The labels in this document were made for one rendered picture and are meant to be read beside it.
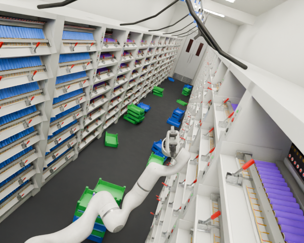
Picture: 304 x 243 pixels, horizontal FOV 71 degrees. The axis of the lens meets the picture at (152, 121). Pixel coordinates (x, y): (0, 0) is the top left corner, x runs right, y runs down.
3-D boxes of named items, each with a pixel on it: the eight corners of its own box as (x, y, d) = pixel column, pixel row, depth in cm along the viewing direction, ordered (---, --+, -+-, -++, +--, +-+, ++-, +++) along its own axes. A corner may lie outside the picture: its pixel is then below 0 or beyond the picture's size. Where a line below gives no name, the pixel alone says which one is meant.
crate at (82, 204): (75, 209, 179) (77, 202, 175) (85, 192, 197) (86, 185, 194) (109, 220, 180) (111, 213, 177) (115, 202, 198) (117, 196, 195)
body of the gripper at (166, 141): (178, 134, 101) (181, 129, 91) (178, 156, 99) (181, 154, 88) (163, 134, 102) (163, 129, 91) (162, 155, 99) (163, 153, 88)
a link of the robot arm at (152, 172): (158, 202, 109) (191, 157, 101) (134, 183, 112) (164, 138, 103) (163, 194, 118) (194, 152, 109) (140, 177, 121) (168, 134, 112)
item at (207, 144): (196, 188, 93) (200, 161, 88) (200, 134, 148) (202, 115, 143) (244, 198, 89) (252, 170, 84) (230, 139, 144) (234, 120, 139)
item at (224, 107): (216, 152, 85) (222, 119, 80) (212, 109, 140) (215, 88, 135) (270, 161, 81) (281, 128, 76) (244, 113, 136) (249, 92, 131)
